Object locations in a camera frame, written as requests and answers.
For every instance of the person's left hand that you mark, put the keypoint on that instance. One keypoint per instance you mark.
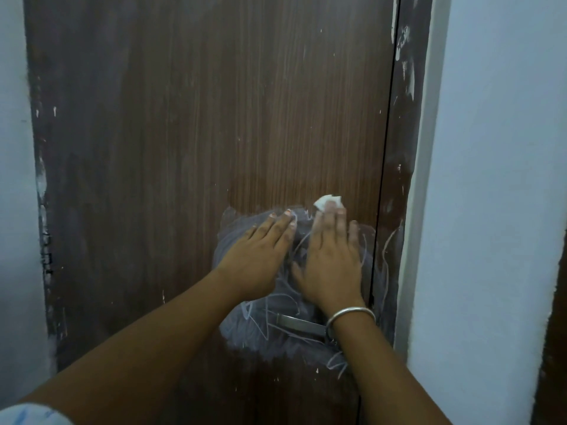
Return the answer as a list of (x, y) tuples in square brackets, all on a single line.
[(259, 261)]

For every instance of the person's right hand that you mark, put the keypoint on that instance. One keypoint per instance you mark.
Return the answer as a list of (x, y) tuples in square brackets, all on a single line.
[(332, 269)]

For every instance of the small white cloth wad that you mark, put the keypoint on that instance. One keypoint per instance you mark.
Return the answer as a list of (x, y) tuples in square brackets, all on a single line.
[(328, 201)]

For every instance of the brown wooden door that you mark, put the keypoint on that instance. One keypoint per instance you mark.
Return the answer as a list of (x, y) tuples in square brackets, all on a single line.
[(177, 128)]

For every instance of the person's left forearm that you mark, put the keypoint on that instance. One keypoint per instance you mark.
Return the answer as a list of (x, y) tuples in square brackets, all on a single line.
[(124, 358)]

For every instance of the person's right forearm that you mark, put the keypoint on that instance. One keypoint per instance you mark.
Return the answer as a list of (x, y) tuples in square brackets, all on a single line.
[(390, 376)]

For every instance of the dark brown door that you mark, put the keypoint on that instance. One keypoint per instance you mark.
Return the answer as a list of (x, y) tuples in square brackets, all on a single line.
[(553, 349)]

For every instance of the silver bangle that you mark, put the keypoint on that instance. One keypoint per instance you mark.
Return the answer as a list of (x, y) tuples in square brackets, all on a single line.
[(352, 310)]

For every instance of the white blue floral garment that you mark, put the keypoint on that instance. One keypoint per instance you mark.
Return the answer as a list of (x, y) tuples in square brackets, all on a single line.
[(31, 416)]

